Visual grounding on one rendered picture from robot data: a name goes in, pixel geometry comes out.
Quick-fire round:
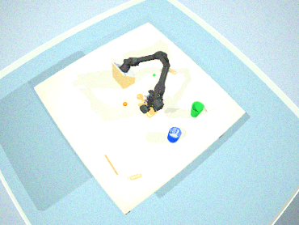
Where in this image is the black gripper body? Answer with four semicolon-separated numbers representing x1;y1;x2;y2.
139;98;153;114

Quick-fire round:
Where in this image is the green plastic cup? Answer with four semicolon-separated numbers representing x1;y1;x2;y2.
191;101;204;117

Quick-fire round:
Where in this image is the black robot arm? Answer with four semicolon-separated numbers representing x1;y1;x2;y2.
119;50;171;112

